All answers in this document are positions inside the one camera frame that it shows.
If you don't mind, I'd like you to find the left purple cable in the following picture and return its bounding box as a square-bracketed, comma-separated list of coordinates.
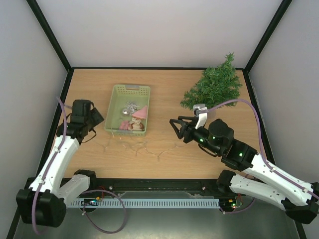
[32, 97, 128, 236]

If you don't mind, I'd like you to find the small green christmas tree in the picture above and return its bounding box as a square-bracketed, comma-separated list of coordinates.
[180, 53, 242, 110]

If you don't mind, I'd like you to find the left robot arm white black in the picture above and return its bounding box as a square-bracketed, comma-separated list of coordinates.
[16, 100, 104, 228]

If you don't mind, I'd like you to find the pink heart ornament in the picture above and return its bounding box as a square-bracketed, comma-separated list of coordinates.
[119, 120, 129, 130]

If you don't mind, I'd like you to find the pink hat gnome ornament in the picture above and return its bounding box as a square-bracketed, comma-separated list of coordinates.
[128, 106, 148, 131]

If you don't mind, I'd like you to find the silver disco ball ornament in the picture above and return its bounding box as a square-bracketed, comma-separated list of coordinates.
[122, 108, 130, 117]

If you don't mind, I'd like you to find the light blue slotted cable duct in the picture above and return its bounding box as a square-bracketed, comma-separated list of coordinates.
[67, 198, 220, 209]

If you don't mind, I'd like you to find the light green plastic basket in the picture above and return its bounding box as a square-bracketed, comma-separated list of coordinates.
[104, 84, 151, 136]

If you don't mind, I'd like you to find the black aluminium frame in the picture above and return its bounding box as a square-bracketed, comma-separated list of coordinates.
[6, 0, 307, 239]

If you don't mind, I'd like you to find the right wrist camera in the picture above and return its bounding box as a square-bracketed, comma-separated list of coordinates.
[193, 104, 208, 129]

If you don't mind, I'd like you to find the silver star tree topper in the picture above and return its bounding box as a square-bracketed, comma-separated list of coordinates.
[125, 101, 140, 113]

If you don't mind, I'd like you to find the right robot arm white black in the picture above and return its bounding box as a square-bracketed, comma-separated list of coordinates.
[169, 116, 319, 224]

